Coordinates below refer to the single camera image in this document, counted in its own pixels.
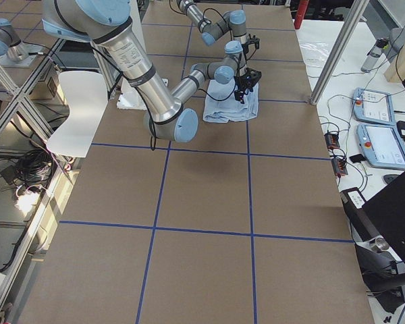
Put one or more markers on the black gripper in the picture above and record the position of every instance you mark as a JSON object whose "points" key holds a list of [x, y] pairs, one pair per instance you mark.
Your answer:
{"points": [[246, 48], [241, 85]]}

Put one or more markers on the light blue button-up shirt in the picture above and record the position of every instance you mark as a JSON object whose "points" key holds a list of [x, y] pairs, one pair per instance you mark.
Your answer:
{"points": [[221, 106]]}

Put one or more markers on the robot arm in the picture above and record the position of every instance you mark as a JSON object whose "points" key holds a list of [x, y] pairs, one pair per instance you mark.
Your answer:
{"points": [[233, 22], [108, 24]]}

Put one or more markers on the red cylinder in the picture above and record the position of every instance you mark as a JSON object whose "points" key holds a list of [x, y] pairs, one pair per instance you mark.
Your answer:
{"points": [[300, 13]]}

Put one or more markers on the clear plastic bag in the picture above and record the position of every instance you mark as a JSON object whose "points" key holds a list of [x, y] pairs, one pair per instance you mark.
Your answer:
{"points": [[315, 53]]}

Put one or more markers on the clear water bottle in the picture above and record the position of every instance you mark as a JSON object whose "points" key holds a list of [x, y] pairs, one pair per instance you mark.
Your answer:
{"points": [[374, 54]]}

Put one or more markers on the upper teach pendant tablet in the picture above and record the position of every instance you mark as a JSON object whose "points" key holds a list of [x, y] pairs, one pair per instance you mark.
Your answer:
{"points": [[373, 106]]}

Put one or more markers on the teach pendant tablet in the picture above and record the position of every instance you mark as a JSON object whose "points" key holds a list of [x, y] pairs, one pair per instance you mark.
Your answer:
{"points": [[373, 106], [382, 146]]}

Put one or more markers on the lower teach pendant tablet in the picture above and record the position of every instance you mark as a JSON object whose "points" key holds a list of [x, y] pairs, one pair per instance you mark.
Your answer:
{"points": [[382, 146]]}

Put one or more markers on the white curved sheet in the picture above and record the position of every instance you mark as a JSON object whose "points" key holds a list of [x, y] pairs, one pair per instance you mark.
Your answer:
{"points": [[86, 96]]}

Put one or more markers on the aluminium frame post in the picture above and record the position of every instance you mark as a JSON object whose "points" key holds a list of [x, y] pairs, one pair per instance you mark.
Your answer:
{"points": [[338, 48]]}

